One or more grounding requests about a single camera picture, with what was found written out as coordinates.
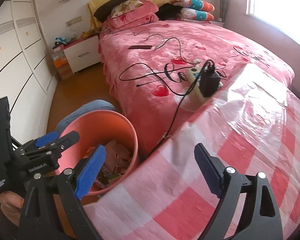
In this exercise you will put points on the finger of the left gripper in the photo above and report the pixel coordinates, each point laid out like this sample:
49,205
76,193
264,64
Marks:
46,139
64,142

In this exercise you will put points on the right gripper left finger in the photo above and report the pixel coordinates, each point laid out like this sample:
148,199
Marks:
39,217

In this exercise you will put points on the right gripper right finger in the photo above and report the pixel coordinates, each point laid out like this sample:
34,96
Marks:
260,217

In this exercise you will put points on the pink plastic trash bin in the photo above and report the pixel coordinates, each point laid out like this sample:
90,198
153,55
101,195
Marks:
100,127

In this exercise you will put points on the trash in bin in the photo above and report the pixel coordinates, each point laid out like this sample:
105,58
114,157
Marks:
118,159

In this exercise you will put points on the person's hand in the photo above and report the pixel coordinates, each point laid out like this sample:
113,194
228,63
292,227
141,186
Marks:
11,205

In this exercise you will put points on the blue cushioned stool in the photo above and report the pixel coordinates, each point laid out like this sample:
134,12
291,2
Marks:
95,105

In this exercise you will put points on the white wardrobe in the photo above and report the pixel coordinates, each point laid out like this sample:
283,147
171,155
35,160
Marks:
27,77

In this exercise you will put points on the stacked shoe boxes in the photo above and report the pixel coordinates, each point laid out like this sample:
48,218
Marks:
61,62

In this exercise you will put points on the white nightstand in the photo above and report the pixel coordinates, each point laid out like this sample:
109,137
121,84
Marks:
83,53

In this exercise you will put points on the red white checkered tablecloth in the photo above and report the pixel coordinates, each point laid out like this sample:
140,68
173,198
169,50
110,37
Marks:
252,124

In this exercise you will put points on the black remote control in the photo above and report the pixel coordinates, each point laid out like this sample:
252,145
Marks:
142,47

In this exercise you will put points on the bed with pink blanket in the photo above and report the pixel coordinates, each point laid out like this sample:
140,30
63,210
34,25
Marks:
151,85

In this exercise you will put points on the dark brown garment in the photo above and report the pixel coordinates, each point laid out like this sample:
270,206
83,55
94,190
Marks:
104,10

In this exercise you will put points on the white power strip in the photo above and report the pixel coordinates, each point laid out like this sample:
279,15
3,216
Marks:
194,74

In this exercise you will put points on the black power adapter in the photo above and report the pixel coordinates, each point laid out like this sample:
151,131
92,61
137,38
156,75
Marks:
209,79

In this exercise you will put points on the pink pillow stack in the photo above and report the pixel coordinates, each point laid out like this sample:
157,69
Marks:
147,9

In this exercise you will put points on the floral small pillow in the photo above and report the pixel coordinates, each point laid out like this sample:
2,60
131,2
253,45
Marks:
125,7

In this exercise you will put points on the black clothing on bed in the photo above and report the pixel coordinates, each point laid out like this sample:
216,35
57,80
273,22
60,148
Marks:
168,11

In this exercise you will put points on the lower colourful bolster pillow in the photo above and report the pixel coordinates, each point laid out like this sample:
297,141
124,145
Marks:
192,14

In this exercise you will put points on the colourful bolster pillow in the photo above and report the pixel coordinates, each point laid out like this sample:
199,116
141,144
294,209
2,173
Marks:
192,14
194,4

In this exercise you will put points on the upper colourful bolster pillow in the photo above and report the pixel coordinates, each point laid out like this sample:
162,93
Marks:
194,4

